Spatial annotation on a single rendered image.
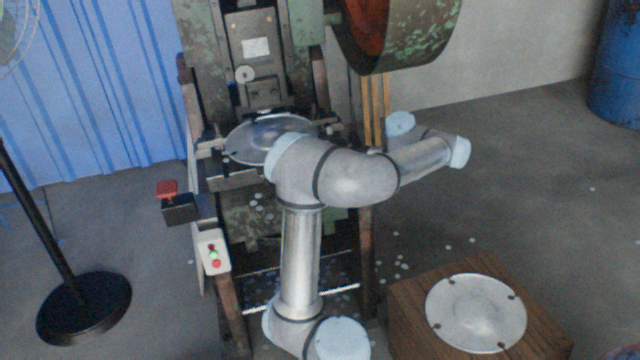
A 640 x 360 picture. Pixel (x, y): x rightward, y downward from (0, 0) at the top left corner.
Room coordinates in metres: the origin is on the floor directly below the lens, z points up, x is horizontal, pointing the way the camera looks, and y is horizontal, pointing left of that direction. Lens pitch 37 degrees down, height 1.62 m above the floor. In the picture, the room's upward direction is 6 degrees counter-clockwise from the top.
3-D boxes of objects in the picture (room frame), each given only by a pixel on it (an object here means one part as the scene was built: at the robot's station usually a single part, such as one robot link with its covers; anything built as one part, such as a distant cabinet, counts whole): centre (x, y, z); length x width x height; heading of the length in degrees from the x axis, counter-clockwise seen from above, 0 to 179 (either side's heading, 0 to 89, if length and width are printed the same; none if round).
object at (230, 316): (1.58, 0.44, 0.45); 0.92 x 0.12 x 0.90; 9
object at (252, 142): (1.36, 0.13, 0.79); 0.29 x 0.29 x 0.01
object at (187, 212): (1.21, 0.42, 0.62); 0.10 x 0.06 x 0.20; 99
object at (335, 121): (1.52, -0.01, 0.76); 0.17 x 0.06 x 0.10; 99
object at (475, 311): (0.97, -0.41, 0.35); 0.29 x 0.29 x 0.01
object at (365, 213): (1.67, -0.09, 0.45); 0.92 x 0.12 x 0.90; 9
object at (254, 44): (1.45, 0.15, 1.04); 0.17 x 0.15 x 0.30; 9
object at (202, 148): (1.46, 0.32, 0.76); 0.17 x 0.06 x 0.10; 99
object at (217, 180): (1.49, 0.15, 0.68); 0.45 x 0.30 x 0.06; 99
